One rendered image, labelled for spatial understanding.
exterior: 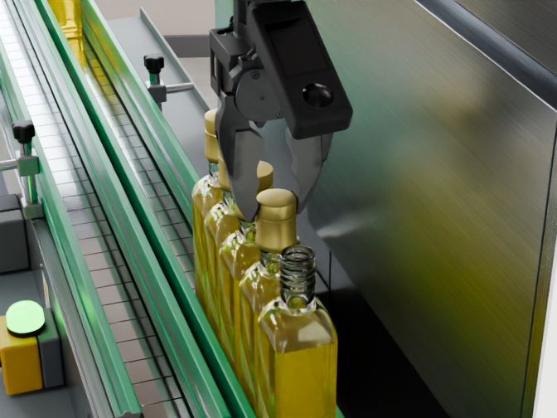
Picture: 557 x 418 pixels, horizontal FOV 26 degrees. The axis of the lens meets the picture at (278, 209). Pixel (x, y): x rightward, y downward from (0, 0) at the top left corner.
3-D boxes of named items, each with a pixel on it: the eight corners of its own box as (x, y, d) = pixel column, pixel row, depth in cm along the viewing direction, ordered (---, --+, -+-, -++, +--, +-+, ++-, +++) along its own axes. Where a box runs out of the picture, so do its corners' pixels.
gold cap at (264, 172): (279, 217, 108) (279, 173, 105) (242, 224, 106) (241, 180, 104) (266, 199, 110) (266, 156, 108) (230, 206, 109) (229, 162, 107)
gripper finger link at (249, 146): (236, 195, 107) (250, 99, 103) (257, 227, 102) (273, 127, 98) (202, 196, 106) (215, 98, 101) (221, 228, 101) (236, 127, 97)
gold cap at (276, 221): (302, 249, 103) (302, 204, 101) (263, 255, 102) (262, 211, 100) (288, 228, 106) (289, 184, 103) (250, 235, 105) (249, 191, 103)
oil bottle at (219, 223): (275, 395, 123) (275, 214, 113) (222, 406, 122) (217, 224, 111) (259, 363, 128) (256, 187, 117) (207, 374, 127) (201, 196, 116)
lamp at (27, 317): (48, 333, 142) (46, 313, 141) (9, 341, 141) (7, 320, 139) (41, 313, 146) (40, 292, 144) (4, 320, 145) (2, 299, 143)
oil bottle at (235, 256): (293, 430, 119) (294, 244, 108) (238, 443, 117) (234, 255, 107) (273, 396, 123) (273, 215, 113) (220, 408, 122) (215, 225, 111)
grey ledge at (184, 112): (328, 356, 145) (330, 277, 139) (259, 371, 143) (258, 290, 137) (145, 64, 223) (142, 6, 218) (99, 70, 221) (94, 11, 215)
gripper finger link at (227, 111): (260, 167, 101) (275, 70, 97) (267, 176, 100) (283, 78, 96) (206, 167, 99) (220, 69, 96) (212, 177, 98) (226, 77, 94)
